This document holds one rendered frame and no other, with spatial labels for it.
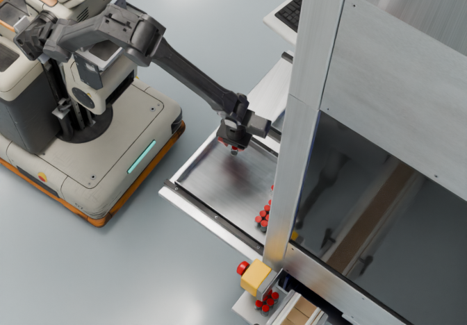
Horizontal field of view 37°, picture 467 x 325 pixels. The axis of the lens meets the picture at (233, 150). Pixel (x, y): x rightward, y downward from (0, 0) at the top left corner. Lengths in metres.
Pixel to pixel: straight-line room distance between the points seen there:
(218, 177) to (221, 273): 0.88
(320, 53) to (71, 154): 1.99
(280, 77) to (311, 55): 1.27
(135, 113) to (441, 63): 2.18
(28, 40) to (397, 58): 1.32
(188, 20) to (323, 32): 2.65
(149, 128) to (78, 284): 0.72
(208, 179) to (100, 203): 0.80
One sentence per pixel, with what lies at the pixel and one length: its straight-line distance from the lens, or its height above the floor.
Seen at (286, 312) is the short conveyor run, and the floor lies 0.97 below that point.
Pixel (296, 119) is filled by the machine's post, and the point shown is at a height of 1.74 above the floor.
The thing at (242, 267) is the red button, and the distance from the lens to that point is 1.89.
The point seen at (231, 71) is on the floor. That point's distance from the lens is 3.45.
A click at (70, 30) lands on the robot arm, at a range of 1.90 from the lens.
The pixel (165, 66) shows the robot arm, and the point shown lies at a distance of 1.74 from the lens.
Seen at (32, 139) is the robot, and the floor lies 0.42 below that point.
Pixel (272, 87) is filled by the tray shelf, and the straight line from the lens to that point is 2.33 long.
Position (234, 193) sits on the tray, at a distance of 2.12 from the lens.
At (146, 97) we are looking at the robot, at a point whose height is 0.28.
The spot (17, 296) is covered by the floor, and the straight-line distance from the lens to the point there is 3.04.
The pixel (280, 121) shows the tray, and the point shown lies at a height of 0.88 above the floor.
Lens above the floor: 2.79
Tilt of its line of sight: 60 degrees down
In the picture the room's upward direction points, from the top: 2 degrees clockwise
